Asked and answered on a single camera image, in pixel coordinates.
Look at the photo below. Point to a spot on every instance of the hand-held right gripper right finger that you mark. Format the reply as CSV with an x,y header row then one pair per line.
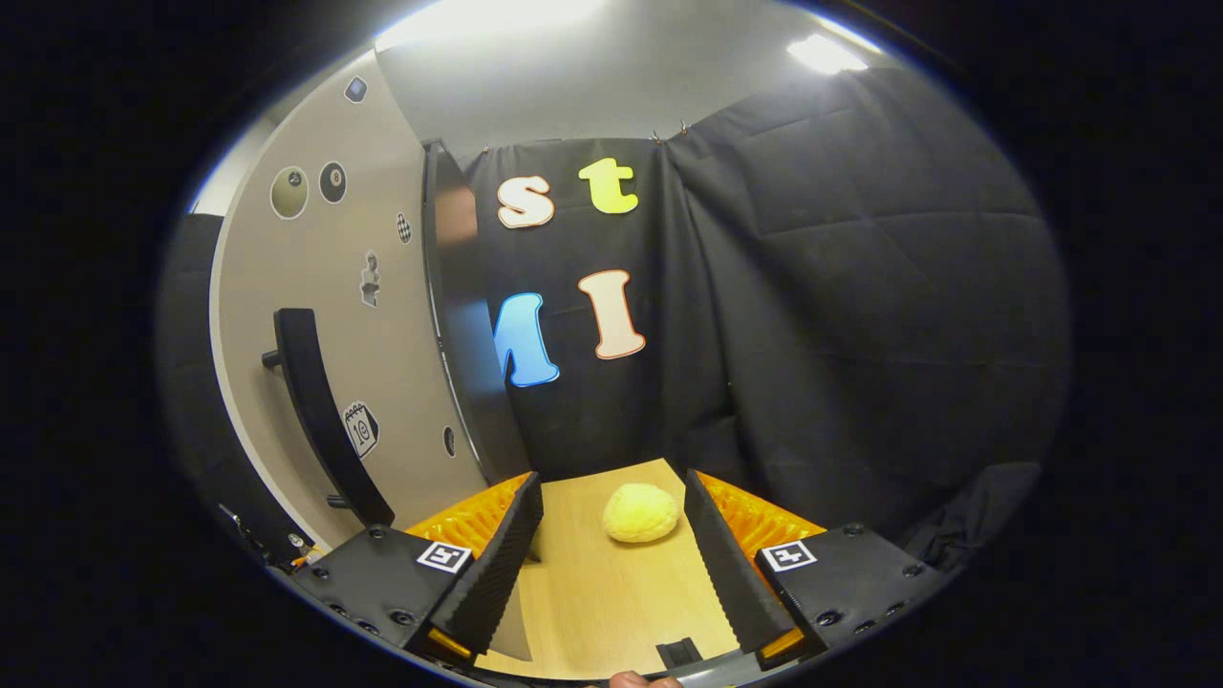
x,y
731,578

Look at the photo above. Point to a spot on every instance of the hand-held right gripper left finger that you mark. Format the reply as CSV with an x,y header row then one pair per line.
x,y
492,573

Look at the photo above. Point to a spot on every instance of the grey cabinet door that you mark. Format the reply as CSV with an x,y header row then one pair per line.
x,y
315,258

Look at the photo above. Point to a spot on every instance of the yellow sponge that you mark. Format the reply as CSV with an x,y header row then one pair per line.
x,y
640,513

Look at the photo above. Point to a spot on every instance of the black backdrop cloth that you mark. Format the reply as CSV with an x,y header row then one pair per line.
x,y
860,287

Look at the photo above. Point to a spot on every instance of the ceiling light panel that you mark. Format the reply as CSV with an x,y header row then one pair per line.
x,y
826,54
487,19

